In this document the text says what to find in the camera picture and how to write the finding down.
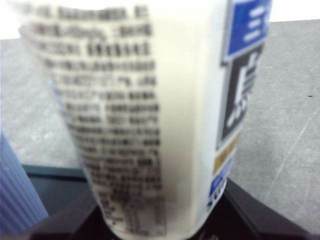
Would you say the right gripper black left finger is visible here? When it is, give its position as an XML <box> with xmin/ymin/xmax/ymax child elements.
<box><xmin>24</xmin><ymin>197</ymin><xmax>115</xmax><ymax>240</ymax></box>

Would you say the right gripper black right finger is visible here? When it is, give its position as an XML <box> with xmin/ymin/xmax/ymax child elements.
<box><xmin>197</xmin><ymin>177</ymin><xmax>312</xmax><ymax>240</ymax></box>

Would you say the dark tea bottle beige label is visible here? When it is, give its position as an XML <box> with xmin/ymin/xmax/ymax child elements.
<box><xmin>4</xmin><ymin>0</ymin><xmax>273</xmax><ymax>240</ymax></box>

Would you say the blue ribbed cup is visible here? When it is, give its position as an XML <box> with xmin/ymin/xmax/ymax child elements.
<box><xmin>0</xmin><ymin>124</ymin><xmax>50</xmax><ymax>233</ymax></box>

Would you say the dark blue rectangular tray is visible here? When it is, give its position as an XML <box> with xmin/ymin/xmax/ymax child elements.
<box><xmin>22</xmin><ymin>164</ymin><xmax>101</xmax><ymax>221</ymax></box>

